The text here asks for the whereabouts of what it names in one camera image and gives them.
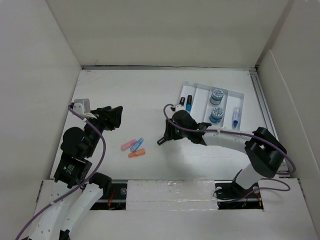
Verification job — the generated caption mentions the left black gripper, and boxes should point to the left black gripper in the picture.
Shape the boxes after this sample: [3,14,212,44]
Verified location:
[84,105,123,156]

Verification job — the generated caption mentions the blue cap black highlighter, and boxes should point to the blue cap black highlighter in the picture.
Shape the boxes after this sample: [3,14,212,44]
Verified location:
[185,94,193,112]

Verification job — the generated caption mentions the pink cap black highlighter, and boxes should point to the pink cap black highlighter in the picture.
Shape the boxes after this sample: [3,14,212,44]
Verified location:
[179,97,186,106]

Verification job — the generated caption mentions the green cap black highlighter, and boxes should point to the green cap black highlighter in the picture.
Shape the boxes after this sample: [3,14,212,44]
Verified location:
[157,136,167,146]

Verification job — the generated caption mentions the blue slime jar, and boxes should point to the blue slime jar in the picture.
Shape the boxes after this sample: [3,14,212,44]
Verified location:
[209,88,225,105]
[209,106,225,124]

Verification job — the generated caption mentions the orange translucent eraser case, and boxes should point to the orange translucent eraser case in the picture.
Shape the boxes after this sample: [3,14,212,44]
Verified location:
[128,148,146,158]

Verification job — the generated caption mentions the clear glue stick blue cap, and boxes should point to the clear glue stick blue cap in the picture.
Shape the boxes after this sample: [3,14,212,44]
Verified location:
[232,107,241,129]

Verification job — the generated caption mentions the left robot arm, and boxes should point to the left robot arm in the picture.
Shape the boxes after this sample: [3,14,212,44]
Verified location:
[28,102,123,240]

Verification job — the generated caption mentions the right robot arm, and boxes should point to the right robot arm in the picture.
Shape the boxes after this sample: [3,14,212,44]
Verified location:
[162,110,288,202]

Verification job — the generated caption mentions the pink translucent eraser case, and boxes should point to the pink translucent eraser case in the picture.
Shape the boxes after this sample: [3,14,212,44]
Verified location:
[120,139,137,151]

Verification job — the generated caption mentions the blue translucent eraser case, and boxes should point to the blue translucent eraser case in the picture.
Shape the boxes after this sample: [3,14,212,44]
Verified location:
[130,138,144,152]

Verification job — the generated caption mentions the white divided organizer tray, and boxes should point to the white divided organizer tray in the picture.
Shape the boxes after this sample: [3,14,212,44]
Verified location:
[178,82,245,131]

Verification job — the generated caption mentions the white foam block front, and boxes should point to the white foam block front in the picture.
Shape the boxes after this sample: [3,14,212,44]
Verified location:
[126,179,218,212]

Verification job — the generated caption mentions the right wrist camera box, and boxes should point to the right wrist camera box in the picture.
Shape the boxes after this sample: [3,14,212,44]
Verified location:
[170,104,186,112]

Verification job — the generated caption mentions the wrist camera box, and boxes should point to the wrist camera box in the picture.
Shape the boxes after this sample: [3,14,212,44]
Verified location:
[170,104,186,112]
[71,98,94,118]

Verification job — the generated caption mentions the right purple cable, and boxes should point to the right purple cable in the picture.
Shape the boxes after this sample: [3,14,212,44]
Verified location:
[162,103,298,203]

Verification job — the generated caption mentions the purple cable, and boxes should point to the purple cable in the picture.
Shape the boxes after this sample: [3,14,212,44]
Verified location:
[16,106,106,240]
[162,103,298,203]

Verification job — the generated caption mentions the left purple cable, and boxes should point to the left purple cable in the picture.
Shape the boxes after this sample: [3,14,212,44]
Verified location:
[16,106,106,240]

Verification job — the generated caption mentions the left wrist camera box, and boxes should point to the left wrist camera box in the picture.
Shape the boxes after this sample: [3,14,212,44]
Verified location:
[71,98,94,118]

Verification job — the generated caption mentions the metal rail right edge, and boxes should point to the metal rail right edge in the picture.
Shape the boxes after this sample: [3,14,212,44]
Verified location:
[249,69,291,176]

